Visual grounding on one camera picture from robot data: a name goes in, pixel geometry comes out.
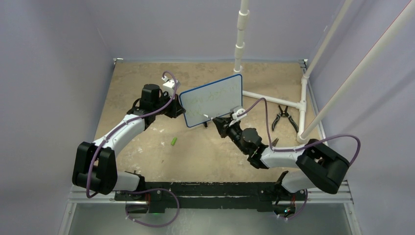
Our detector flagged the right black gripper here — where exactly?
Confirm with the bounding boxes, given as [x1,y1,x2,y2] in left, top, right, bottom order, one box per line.
[213,116,249,154]

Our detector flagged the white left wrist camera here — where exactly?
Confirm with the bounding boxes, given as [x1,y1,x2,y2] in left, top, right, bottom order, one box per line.
[161,76,181,97]

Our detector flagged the green marker cap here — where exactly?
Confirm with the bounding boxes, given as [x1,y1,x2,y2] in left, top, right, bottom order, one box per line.
[171,137,178,146]

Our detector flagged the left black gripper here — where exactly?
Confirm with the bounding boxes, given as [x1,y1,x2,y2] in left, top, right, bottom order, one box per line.
[153,92,185,118]

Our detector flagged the blue framed whiteboard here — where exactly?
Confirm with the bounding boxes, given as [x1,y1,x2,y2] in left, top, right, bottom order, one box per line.
[179,74,243,128]

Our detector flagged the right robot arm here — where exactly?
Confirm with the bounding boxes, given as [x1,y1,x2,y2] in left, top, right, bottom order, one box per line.
[212,117,350,199]

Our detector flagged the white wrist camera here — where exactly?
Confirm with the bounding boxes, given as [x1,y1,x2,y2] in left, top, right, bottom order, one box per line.
[229,106,247,126]
[161,76,181,97]

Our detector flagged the white pvc pipe frame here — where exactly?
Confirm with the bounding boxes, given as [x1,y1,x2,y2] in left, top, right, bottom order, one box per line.
[243,0,415,143]

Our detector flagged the black handled pliers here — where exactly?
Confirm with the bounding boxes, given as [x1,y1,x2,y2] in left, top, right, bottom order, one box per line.
[271,105,299,133]

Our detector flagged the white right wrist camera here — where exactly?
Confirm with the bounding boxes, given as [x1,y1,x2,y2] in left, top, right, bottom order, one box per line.
[229,106,247,126]

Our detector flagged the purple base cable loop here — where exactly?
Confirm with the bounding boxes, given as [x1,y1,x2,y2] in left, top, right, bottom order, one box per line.
[125,188,181,228]

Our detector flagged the yellow handled pliers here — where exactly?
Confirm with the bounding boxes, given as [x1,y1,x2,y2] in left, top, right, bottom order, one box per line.
[271,138,279,147]

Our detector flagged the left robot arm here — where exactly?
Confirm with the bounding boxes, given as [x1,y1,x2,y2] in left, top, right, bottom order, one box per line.
[72,80,185,200]

